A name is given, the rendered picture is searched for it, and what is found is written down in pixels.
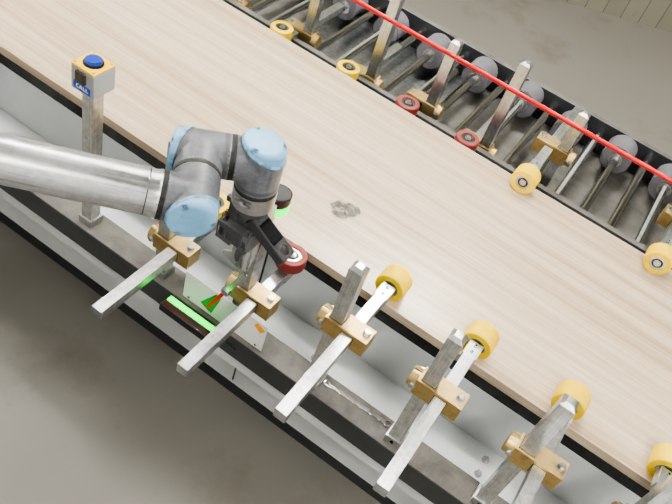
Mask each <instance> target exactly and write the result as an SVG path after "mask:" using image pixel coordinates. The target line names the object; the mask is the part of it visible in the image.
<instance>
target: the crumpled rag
mask: <svg viewBox="0 0 672 504"><path fill-rule="evenodd" d="M330 206H331V207H332V208H334V210H332V211H331V213H332V214H334V215H335V216H337V217H343V218H346V219H347V218H348V217H349V216H351V217H356V215H359V214H360V213H361V209H360V208H359V207H357V206H355V205H354V204H353V203H344V202H342V201H340V200H333V202H330Z"/></svg>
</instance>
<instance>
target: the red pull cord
mask: <svg viewBox="0 0 672 504"><path fill-rule="evenodd" d="M351 1H353V2H355V3H356V4H358V5H360V6H362V7H363V8H365V9H367V10H369V11H370V12H372V13H374V14H376V15H377V16H379V17H381V18H383V19H384V20H386V21H388V22H390V23H391V24H393V25H395V26H397V27H398V28H400V29H402V30H404V31H405V32H407V33H409V34H411V35H412V36H414V37H416V38H418V39H419V40H421V41H423V42H424V43H426V44H428V45H430V46H431V47H433V48H435V49H437V50H438V51H440V52H442V53H444V54H445V55H447V56H449V57H451V58H452V59H454V60H456V61H458V62H459V63H461V64H463V65H465V66H466V67H468V68H470V69H472V70H473V71H475V72H477V73H479V74H480V75H482V76H484V77H486V78H487V79H489V80H491V81H493V82H494V83H496V84H498V85H499V86H501V87H503V88H505V89H506V90H508V91H510V92H512V93H513V94H515V95H517V96H519V97H520V98H522V99H524V100H526V101H527V102H529V103H531V104H533V105H534V106H536V107H538V108H540V109H541V110H543V111H545V112H547V113H548V114H550V115H552V116H554V117H555V118H557V119H559V120H561V121H562V122H564V123H566V124H567V125H569V126H571V127H573V128H574V129H576V130H578V131H580V132H581V133H583V134H585V135H587V136H588V137H590V138H592V139H594V140H595V141H597V142H599V143H601V144H602V145H604V146H606V147H608V148H609V149H611V150H613V151H615V152H616V153H618V154H620V155H622V156H623V157H625V158H627V159H629V160H630V161H632V162H634V163H636V164H637V165H639V166H641V167H642V168H644V169H646V170H648V171H649V172H651V173H653V174H655V175H656V176H658V177H660V178H662V179H663V180H665V181H667V182H669V183H670V184H672V178H670V177H669V176H667V175H665V174H663V173H662V172H660V171H658V170H656V169H655V168H653V167H651V166H649V165H648V164H646V163H644V162H642V161H641V160H639V159H637V158H635V157H634V156H632V155H630V154H628V153H627V152H625V151H623V150H621V149H620V148H618V147H616V146H614V145H613V144H611V143H609V142H607V141H606V140H604V139H602V138H600V137H599V136H597V135H595V134H593V133H592V132H590V131H588V130H586V129H585V128H583V127H581V126H579V125H578V124H576V123H574V122H572V121H571V120H569V119H567V118H565V117H564V116H562V115H560V114H558V113H557V112H555V111H553V110H551V109H550V108H548V107H546V106H544V105H543V104H541V103H539V102H537V101H536V100H534V99H532V98H530V97H529V96H527V95H525V94H523V93H522V92H520V91H518V90H516V89H515V88H513V87H511V86H509V85H508V84H506V83H504V82H502V81H501V80H499V79H497V78H495V77H494V76H492V75H490V74H488V73H487V72H485V71H483V70H481V69H480V68H478V67H476V66H474V65H473V64H471V63H469V62H467V61H466V60H464V59H462V58H460V57H459V56H457V55H455V54H453V53H452V52H450V51H448V50H446V49H445V48H443V47H441V46H439V45H438V44H436V43H434V42H432V41H431V40H429V39H427V38H426V37H424V36H422V35H420V34H419V33H417V32H415V31H413V30H412V29H410V28H408V27H406V26H405V25H403V24H401V23H399V22H398V21H396V20H394V19H392V18H391V17H389V16H387V15H385V14H384V13H382V12H380V11H378V10H377V9H375V8H373V7H371V6H370V5H368V4H366V3H364V2H363V1H361V0H351Z"/></svg>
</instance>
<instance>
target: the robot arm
mask: <svg viewBox="0 0 672 504"><path fill-rule="evenodd" d="M287 152H288V149H287V145H286V142H285V141H284V139H283V138H282V137H281V136H280V135H279V134H277V133H276V132H274V131H272V130H270V129H267V128H263V127H255V128H254V127H253V128H250V129H248V130H247V131H245V132H244V133H243V135H238V134H232V133H227V132H220V131H214V130H208V129H202V128H196V127H195V126H177V127H176V128H175V130H174V132H173V135H172V139H171V143H170V147H169V153H168V159H167V169H168V170H167V169H156V168H152V167H148V166H143V165H139V164H135V163H130V162H126V161H122V160H117V159H113V158H109V157H104V156H100V155H96V154H91V153H87V152H83V151H78V150H74V149H70V148H65V147H61V146H57V145H52V144H48V143H44V142H39V141H35V140H31V139H26V138H22V137H18V136H13V135H9V134H5V133H0V185H3V186H8V187H13V188H17V189H22V190H27V191H32V192H36V193H41V194H46V195H50V196H55V197H60V198H65V199H69V200H74V201H79V202H84V203H88V204H93V205H98V206H102V207H107V208H112V209H117V210H121V211H126V212H131V213H136V214H140V215H145V216H150V217H151V218H153V219H158V220H162V221H164V222H165V224H166V226H167V228H168V229H169V230H170V231H171V232H173V233H174V234H176V235H178V236H182V237H198V236H202V235H204V234H206V233H208V232H209V231H211V230H212V229H213V228H214V226H215V225H216V222H217V218H218V214H219V211H220V204H219V199H220V186H221V179H223V180H230V181H234V183H233V189H232V193H230V194H228V195H227V199H226V200H227V201H229V202H230V204H229V209H226V211H223V213H224V212H225V213H224V214H223V213H222V216H221V217H220V218H219V219H218V223H217V228H216V233H215V236H217V237H218V238H219V239H221V240H222V241H223V242H224V243H226V244H227V245H229V246H230V245H231V244H232V245H233V247H232V250H227V249H224V250H223V255H224V256H225V257H226V258H227V259H228V260H229V261H230V262H231V263H232V264H233V265H234V266H235V269H236V271H237V272H239V273H240V274H242V273H243V272H245V271H246V270H247V269H249V267H250V265H251V264H252V262H253V260H254V259H255V257H256V255H257V253H258V252H259V249H260V247H261V245H262V246H263V247H264V248H265V250H266V251H267V252H268V254H269V255H270V256H271V258H272V259H273V260H274V262H275V263H276V264H277V265H282V264H284V263H285V262H286V261H287V260H288V259H289V258H290V257H291V256H292V255H293V254H294V249H293V248H292V247H291V245H290V244H289V243H288V241H287V240H286V239H285V237H284V236H283V235H282V233H281V232H280V231H279V229H278V228H277V227H276V225H275V224H274V223H273V221H272V220H271V219H270V217H269V216H268V215H267V214H268V213H270V212H271V211H272V209H273V208H274V205H275V201H276V197H277V194H278V188H279V185H280V181H281V177H282V173H283V170H284V167H285V166H286V162H287V160H286V158H287ZM227 210H228V211H227ZM224 216H225V217H224Z"/></svg>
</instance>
